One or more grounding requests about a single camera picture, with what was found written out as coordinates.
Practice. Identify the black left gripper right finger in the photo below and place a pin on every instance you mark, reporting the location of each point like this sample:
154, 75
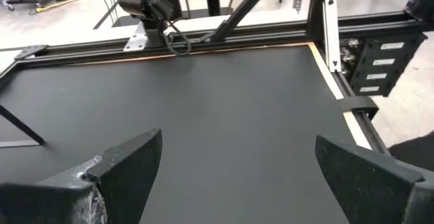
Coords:
379, 197

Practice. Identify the silver aluminium bar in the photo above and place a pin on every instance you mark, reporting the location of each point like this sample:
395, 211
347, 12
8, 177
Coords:
331, 30

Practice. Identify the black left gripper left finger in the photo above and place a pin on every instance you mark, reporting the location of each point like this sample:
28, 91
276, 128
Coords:
68, 203

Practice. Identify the black edge clamp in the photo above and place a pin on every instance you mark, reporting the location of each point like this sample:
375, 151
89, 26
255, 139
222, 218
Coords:
359, 103

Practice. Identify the black box white labels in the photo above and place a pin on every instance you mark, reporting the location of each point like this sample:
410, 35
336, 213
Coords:
390, 71

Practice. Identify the wooden shelf with black legs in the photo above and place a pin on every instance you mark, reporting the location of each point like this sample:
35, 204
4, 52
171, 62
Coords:
17, 144

